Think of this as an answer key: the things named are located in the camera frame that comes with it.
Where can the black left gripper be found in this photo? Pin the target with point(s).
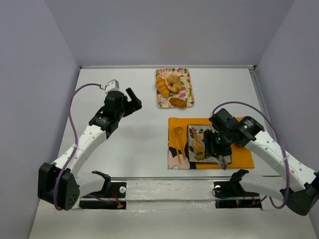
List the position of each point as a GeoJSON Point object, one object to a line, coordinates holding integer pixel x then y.
{"type": "Point", "coordinates": [126, 104]}

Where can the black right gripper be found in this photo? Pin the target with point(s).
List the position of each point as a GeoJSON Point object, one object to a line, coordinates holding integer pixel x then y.
{"type": "Point", "coordinates": [218, 148]}

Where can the glazed ring donut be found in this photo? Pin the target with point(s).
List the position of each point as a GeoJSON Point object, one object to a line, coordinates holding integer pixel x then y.
{"type": "Point", "coordinates": [198, 146]}

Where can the stainless steel serving tongs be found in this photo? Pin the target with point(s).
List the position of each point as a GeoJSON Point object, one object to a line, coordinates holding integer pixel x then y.
{"type": "Point", "coordinates": [219, 159]}

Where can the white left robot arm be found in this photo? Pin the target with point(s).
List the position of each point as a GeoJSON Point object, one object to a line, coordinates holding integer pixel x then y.
{"type": "Point", "coordinates": [58, 182]}

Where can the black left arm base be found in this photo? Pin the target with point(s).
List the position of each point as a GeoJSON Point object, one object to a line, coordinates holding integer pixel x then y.
{"type": "Point", "coordinates": [113, 199]}

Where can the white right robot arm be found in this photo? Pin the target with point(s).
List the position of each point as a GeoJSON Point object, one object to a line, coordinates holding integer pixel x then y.
{"type": "Point", "coordinates": [297, 185]}

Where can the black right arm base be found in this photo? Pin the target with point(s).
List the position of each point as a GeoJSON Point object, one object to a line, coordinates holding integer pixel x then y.
{"type": "Point", "coordinates": [228, 198]}

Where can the striped croissant bread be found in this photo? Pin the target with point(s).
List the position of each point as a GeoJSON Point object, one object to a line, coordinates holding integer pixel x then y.
{"type": "Point", "coordinates": [161, 87]}

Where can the twisted pretzel bread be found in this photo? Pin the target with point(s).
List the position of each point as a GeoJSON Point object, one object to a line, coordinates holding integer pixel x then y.
{"type": "Point", "coordinates": [173, 83]}

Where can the square flower-patterned plate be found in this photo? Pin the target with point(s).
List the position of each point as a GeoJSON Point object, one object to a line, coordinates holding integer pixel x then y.
{"type": "Point", "coordinates": [193, 155]}

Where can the orange cloth placemat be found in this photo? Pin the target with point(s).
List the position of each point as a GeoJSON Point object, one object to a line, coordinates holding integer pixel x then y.
{"type": "Point", "coordinates": [241, 157]}

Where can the wooden spoon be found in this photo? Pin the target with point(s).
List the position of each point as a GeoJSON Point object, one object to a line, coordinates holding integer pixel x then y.
{"type": "Point", "coordinates": [178, 133]}

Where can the wooden chopstick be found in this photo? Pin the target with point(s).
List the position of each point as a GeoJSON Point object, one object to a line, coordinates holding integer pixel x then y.
{"type": "Point", "coordinates": [177, 149]}

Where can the brown fried pastry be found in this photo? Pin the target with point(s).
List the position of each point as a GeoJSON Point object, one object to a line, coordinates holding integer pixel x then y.
{"type": "Point", "coordinates": [177, 102]}

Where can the floral rectangular tray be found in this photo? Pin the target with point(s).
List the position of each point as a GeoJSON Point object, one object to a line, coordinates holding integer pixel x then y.
{"type": "Point", "coordinates": [186, 92]}

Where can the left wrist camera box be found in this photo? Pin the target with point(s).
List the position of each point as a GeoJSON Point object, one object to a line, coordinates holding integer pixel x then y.
{"type": "Point", "coordinates": [112, 85]}

